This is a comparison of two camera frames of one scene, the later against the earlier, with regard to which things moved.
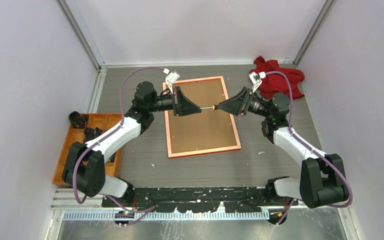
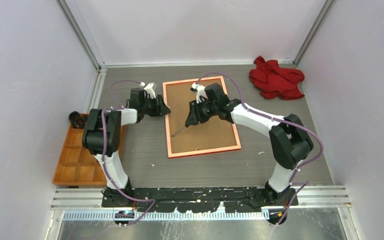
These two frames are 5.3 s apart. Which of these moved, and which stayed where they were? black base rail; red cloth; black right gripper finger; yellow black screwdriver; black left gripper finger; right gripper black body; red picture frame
Moved: black right gripper finger; right gripper black body; yellow black screwdriver; black left gripper finger
Stayed: black base rail; red picture frame; red cloth
